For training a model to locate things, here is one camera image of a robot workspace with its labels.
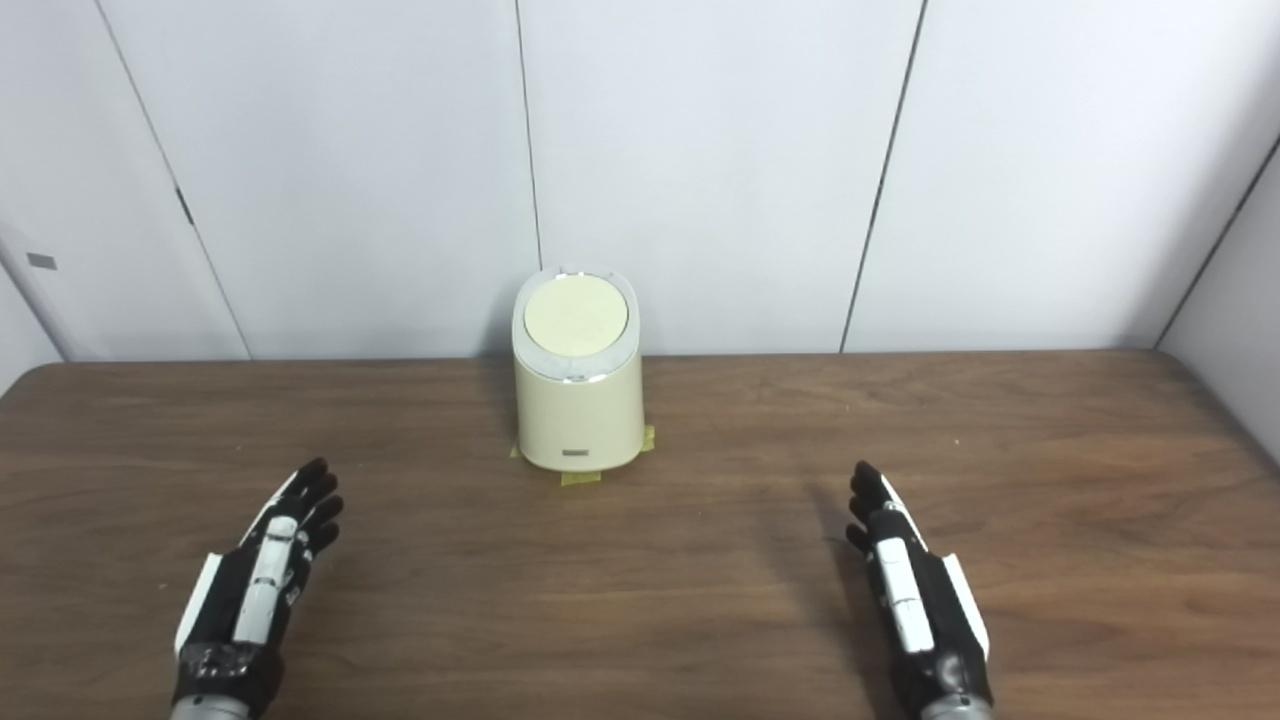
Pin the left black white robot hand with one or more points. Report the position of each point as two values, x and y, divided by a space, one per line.
235 600

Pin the round cream bin lid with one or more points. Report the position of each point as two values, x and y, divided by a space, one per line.
576 315

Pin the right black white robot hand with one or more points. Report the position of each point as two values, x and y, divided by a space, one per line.
930 620

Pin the cream-colored round bin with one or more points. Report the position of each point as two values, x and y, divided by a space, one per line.
580 415

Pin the black wall panel hinge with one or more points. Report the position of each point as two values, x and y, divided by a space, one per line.
184 206

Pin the small grey wall label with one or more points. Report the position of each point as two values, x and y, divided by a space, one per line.
40 261

